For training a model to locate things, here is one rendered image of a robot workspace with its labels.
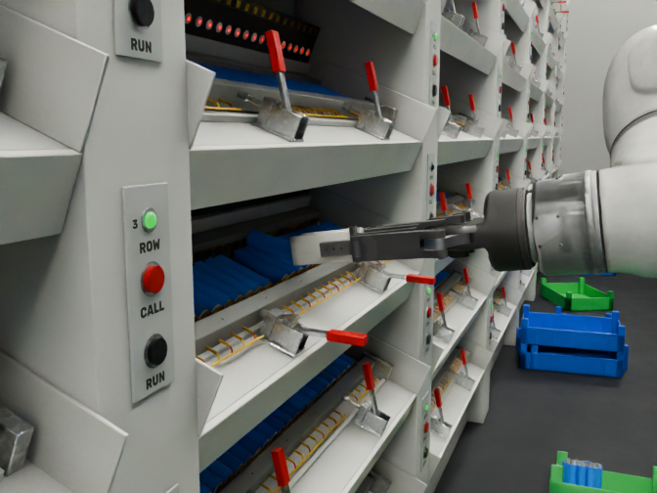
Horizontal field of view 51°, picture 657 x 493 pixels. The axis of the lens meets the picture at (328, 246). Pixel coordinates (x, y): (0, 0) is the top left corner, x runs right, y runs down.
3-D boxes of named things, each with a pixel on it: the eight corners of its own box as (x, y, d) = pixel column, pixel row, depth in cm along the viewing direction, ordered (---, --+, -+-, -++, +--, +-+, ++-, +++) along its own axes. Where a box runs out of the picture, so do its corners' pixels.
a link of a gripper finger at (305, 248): (359, 259, 68) (357, 260, 67) (295, 264, 71) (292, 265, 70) (355, 229, 68) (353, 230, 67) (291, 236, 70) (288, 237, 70)
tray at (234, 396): (408, 298, 102) (433, 242, 100) (178, 491, 47) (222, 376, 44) (295, 240, 108) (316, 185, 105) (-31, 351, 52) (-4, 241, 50)
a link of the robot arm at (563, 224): (594, 171, 55) (518, 180, 57) (605, 283, 56) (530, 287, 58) (597, 167, 63) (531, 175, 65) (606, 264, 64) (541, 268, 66)
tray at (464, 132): (486, 156, 164) (510, 102, 160) (425, 167, 108) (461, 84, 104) (410, 124, 169) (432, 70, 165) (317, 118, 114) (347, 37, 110)
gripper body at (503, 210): (535, 183, 65) (439, 195, 69) (523, 189, 57) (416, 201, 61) (543, 260, 66) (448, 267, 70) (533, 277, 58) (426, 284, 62)
